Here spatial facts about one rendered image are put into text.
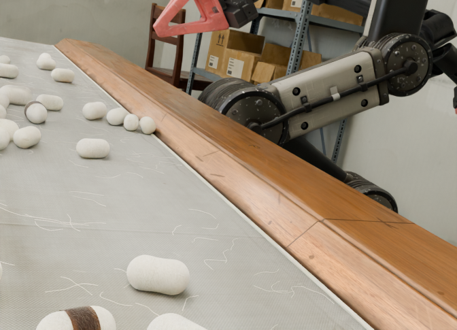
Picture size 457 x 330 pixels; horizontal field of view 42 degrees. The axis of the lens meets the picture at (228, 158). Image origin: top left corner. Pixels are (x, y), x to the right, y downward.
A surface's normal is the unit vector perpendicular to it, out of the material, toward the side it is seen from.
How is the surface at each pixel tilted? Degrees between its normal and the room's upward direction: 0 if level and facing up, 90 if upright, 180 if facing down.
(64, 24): 90
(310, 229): 45
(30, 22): 90
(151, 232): 0
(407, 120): 90
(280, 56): 105
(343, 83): 90
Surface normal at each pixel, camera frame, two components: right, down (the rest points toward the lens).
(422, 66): 0.34, 0.25
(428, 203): -0.86, -0.06
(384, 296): -0.50, -0.73
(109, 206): 0.20, -0.95
